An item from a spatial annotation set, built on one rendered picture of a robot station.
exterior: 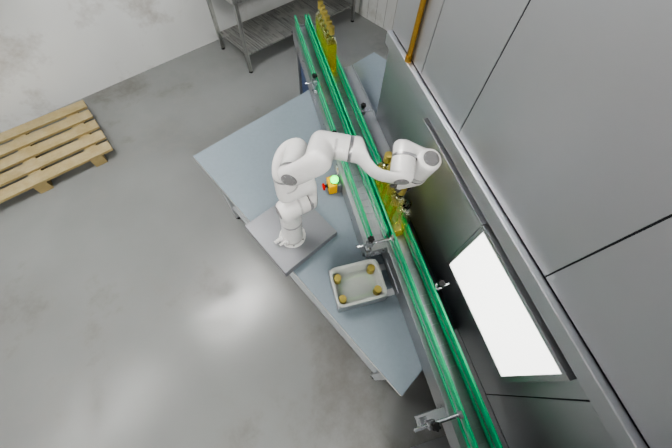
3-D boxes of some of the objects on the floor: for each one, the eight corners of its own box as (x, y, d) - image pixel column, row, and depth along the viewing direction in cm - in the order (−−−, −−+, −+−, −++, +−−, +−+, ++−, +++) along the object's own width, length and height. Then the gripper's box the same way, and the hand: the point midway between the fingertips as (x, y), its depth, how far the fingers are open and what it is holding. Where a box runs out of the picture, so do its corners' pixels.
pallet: (93, 107, 298) (86, 98, 289) (120, 159, 266) (113, 151, 257) (-53, 163, 259) (-67, 155, 250) (-41, 233, 227) (-56, 227, 218)
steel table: (357, 21, 390) (364, -60, 319) (250, 75, 329) (229, -10, 258) (323, 1, 413) (323, -79, 342) (217, 48, 352) (190, -37, 281)
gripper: (397, 187, 103) (384, 201, 120) (443, 178, 105) (423, 193, 123) (391, 166, 105) (379, 184, 122) (436, 158, 107) (417, 176, 125)
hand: (403, 187), depth 121 cm, fingers closed on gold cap, 3 cm apart
